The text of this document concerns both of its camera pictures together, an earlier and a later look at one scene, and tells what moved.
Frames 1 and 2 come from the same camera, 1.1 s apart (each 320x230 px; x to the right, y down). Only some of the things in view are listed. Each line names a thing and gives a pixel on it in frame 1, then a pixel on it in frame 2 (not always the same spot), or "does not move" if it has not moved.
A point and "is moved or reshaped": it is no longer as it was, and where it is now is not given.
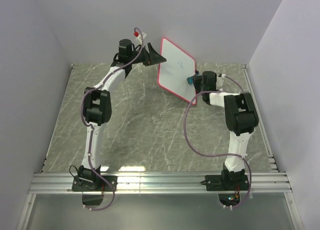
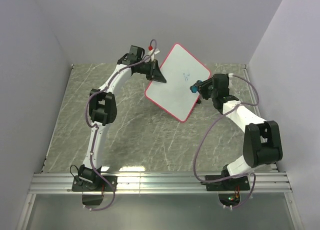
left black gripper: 152,58 → 155,73
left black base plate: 104,185 does not move
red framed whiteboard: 173,73 is moved or reshaped
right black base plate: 228,182 does not move
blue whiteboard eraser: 190,80 → 194,88
